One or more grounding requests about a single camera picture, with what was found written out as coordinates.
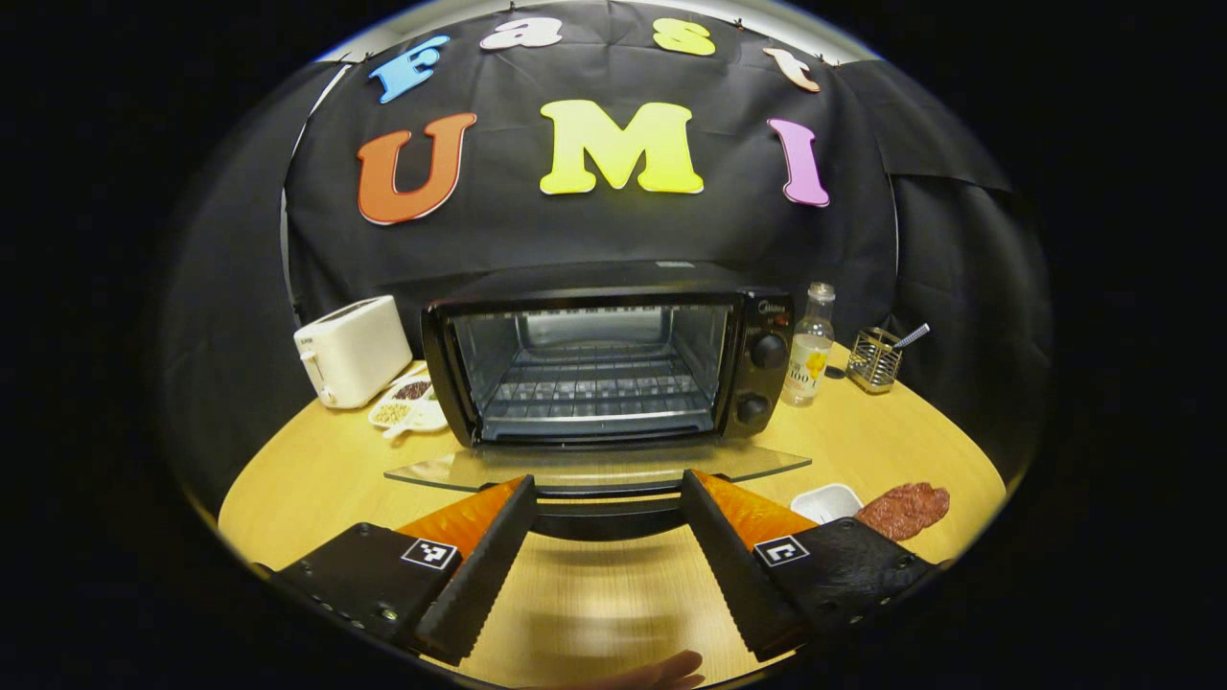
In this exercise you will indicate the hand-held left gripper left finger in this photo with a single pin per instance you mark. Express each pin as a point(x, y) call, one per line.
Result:
point(479, 575)

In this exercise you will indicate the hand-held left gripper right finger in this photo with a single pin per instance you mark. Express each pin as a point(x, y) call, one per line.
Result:
point(733, 575)

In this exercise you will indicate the red raw meat slice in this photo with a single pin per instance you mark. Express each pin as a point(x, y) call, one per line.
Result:
point(901, 510)

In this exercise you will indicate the black electric oven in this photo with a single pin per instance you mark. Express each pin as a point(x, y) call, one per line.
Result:
point(757, 383)

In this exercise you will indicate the white plastic tray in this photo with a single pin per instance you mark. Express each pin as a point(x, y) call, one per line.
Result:
point(826, 500)

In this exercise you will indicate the white divided seasoning dish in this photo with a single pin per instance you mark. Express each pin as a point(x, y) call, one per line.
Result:
point(407, 407)

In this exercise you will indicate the small black disc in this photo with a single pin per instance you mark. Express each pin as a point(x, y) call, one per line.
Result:
point(835, 372)

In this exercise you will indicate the clear glass bottle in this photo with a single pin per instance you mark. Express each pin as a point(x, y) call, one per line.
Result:
point(808, 355)

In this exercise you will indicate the white toaster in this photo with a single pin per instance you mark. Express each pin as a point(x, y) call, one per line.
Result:
point(355, 350)

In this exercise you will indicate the black backdrop cloth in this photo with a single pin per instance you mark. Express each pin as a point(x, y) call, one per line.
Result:
point(594, 230)

